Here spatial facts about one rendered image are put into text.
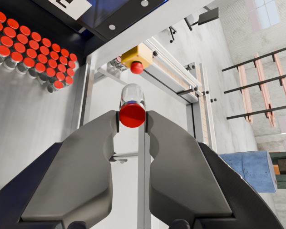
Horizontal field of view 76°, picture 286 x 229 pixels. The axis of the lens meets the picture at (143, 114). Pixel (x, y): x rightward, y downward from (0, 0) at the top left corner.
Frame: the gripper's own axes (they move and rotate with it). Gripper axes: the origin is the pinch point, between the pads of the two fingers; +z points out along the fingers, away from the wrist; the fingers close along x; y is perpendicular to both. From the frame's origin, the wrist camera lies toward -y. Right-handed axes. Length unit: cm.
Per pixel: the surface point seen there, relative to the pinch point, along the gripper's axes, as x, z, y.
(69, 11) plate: -14.1, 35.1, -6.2
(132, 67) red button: -0.5, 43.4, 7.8
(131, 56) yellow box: -0.8, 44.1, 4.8
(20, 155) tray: -22.9, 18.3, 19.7
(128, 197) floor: -5, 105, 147
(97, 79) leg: -19, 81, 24
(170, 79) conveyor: 17, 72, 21
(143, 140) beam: 7, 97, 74
